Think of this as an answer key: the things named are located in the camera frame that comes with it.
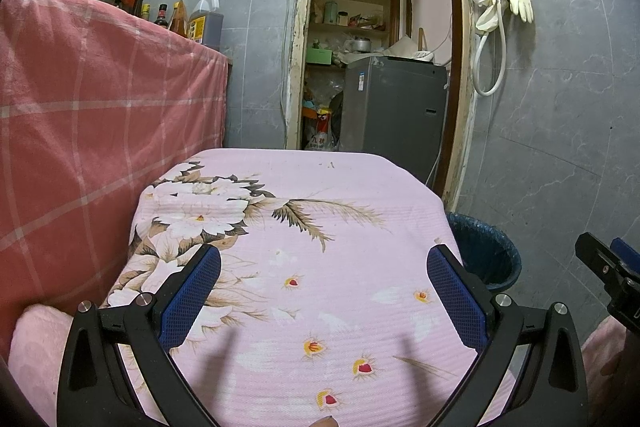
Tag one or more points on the red white plastic sack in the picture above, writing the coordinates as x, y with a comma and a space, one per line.
322, 132

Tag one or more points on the pink floral tablecloth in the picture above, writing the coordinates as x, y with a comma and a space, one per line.
325, 232

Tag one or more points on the white crumpled bag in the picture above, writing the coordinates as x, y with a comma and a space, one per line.
407, 47

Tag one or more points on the wooden stick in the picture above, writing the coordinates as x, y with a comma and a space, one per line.
421, 39

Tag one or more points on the cream rubber glove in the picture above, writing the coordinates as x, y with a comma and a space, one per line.
521, 2
490, 14

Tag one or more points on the white jar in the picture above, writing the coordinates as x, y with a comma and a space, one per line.
343, 18

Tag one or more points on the metal pot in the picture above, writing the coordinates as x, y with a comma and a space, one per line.
359, 44

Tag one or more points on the green box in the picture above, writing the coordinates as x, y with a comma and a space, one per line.
319, 56

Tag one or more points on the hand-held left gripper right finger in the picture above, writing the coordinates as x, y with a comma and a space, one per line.
455, 297

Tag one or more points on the dark bottle yellow label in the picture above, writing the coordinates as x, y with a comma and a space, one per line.
140, 7

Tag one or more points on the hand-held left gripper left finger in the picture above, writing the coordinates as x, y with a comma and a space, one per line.
192, 297

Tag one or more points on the wooden door frame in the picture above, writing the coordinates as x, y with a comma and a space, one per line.
462, 57

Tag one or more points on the dark soy sauce bottle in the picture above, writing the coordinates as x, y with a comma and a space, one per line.
161, 17

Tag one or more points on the pink checked blanket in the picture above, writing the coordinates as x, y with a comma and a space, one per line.
100, 132

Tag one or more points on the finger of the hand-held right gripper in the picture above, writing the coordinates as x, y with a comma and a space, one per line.
620, 287
627, 249

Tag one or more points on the amber sauce bottle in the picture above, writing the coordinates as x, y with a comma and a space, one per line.
178, 22

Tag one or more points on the large dark oil bottle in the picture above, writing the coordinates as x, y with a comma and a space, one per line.
205, 24

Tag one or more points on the blue trash bin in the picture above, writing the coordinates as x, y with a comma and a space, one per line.
480, 252

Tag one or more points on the grey cabinet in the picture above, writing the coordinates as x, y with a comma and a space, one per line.
395, 107

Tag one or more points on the teal jar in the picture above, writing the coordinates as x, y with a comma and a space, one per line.
330, 13

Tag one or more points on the person's right forearm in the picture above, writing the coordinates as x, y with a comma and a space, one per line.
612, 402

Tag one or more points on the person's left hand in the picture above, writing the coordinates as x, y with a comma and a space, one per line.
322, 422

